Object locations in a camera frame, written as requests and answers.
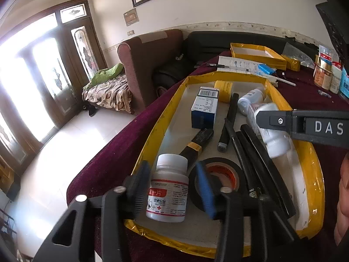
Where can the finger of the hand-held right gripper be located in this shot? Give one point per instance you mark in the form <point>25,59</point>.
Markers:
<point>272,120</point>

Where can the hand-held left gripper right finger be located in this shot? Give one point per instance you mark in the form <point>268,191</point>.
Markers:
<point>205,191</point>

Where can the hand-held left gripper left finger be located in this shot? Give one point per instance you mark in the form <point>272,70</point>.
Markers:
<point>140,188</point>

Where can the large white pill bottle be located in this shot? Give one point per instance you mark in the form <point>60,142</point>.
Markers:
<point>276,142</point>

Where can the black tape roll red core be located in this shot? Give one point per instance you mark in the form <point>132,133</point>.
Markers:
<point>222,169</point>

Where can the white pill bottle red-cross label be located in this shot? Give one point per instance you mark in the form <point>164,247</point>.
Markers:
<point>167,191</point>

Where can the small white pill bottle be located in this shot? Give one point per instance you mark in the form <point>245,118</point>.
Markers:
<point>250,99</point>

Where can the thin black brush pen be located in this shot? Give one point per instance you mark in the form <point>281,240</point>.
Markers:
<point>231,132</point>

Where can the long black marker grey end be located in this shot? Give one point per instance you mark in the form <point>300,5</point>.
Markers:
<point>229,122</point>

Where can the black box orange band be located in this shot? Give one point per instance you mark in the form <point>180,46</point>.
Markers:
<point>195,144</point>

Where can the short black marker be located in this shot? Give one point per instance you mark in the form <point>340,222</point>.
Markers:
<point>249,172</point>

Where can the large yellow-taped white tray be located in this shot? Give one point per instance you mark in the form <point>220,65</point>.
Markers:
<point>174,131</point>

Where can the white blue medicine box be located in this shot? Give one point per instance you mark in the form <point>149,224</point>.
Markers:
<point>204,112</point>

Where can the person's right forearm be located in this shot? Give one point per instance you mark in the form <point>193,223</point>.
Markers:
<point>344,196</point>

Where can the small purple clear tube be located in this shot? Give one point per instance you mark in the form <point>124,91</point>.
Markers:
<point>324,94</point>

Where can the white pen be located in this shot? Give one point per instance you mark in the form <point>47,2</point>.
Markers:
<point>283,80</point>

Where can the maroon tablecloth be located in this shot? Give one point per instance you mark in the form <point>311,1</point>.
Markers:
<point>109,155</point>

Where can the clear jar blue cartoon label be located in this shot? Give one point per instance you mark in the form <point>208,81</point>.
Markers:
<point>345,84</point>

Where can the white plastic jar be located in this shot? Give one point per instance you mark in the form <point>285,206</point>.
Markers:
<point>336,80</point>

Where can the small blue pack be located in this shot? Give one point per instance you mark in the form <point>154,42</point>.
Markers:
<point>266,69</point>

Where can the black pens bundle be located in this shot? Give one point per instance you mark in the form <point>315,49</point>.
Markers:
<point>270,174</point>

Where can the pale yellow tape roll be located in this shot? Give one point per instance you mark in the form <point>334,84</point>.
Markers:
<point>225,90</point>

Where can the wide yellow tape roll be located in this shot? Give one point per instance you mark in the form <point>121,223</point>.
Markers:
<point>291,63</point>

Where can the white printed notepad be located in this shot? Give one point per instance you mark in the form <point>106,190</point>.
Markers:
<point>237,64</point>

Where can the small yellow-taped white tray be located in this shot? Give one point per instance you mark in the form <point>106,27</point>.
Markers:
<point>256,52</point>

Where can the clear plastic bag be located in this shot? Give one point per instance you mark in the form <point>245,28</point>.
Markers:
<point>295,51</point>

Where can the clear jar red-blue lid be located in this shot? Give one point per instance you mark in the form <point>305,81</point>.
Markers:
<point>325,54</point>

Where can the black ballpoint pen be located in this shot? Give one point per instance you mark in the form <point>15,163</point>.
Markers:
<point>215,65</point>

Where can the dark shoe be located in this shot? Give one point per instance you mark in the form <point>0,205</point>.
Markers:
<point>92,110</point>

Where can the black sofa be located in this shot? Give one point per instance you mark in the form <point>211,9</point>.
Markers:
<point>218,46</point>

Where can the patterned blanket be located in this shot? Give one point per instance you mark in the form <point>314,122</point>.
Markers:
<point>106,95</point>

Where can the green cloth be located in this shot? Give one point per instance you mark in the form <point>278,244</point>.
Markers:
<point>106,73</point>

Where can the brown armchair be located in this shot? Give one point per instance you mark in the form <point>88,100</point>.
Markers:
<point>147,68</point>

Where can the wooden glass door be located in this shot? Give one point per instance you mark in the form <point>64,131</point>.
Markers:
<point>68,68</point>

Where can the brown wall plaque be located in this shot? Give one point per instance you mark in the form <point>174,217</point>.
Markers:
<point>131,17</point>

